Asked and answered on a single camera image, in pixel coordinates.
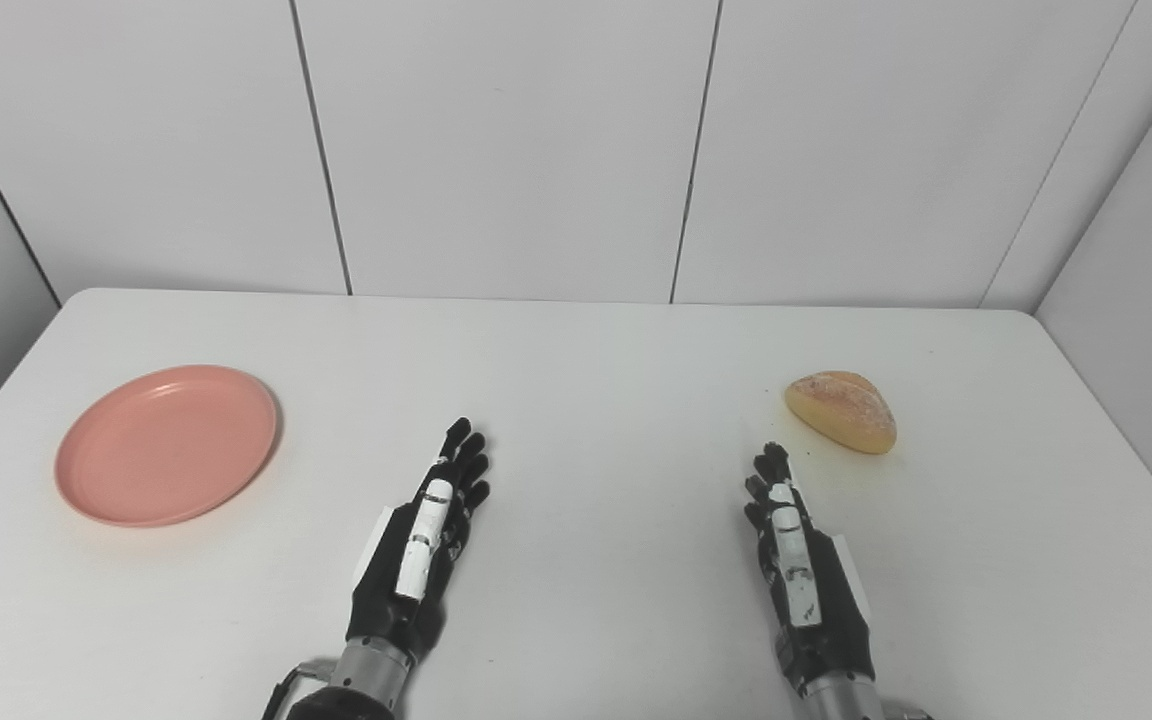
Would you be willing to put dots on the golden bread roll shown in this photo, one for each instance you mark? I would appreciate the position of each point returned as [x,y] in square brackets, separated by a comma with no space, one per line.
[846,410]

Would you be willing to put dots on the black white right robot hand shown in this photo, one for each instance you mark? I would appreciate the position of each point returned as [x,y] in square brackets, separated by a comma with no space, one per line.
[831,620]

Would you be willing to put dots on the pink round plate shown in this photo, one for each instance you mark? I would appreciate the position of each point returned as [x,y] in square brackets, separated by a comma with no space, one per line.
[166,445]

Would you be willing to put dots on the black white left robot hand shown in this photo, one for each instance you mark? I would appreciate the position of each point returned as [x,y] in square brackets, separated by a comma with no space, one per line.
[386,585]

